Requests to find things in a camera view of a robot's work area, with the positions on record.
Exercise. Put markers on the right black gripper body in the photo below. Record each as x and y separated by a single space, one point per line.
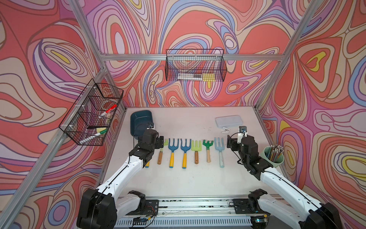
234 146

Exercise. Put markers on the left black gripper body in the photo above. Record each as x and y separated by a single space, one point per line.
159 142

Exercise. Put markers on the light blue hand fork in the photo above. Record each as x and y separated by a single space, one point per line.
220 146

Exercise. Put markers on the blue fork yellow handle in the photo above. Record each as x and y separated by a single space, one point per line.
185 148
173 145

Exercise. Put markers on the light green rake wooden handle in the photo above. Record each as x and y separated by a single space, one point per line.
160 157

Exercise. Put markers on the dark green hand rake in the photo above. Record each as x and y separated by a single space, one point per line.
208 144

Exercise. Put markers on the teal storage box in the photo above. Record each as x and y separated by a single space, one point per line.
139 122

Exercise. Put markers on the lime green hand fork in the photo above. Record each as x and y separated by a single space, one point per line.
196 147

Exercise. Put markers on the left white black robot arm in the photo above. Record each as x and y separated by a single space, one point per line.
100 208

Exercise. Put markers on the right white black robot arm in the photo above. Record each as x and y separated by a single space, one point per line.
301 211

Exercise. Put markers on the translucent plastic lidded box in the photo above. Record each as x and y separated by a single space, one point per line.
228 121

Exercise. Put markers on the small white clip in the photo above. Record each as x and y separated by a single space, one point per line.
225 130

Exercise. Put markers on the green cup of pencils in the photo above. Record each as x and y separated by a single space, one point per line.
274 155

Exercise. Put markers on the red capped marker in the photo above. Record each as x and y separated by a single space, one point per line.
107 112

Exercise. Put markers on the green capped marker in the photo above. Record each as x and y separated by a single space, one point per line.
90 138

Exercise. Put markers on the yellow item in back basket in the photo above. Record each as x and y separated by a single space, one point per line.
208 77

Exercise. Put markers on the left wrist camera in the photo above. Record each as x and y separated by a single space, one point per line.
150 125

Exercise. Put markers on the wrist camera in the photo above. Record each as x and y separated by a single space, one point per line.
150 125
242 129

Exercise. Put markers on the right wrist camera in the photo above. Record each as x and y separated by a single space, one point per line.
242 129

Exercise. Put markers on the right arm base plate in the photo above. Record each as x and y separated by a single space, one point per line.
242 206

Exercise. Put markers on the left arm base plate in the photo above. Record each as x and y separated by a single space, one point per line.
146 207

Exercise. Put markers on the left black wire basket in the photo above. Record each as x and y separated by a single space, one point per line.
84 118

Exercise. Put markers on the black wire basket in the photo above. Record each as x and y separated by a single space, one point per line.
84 118
190 64

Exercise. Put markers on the back black wire basket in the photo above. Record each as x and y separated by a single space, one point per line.
190 64

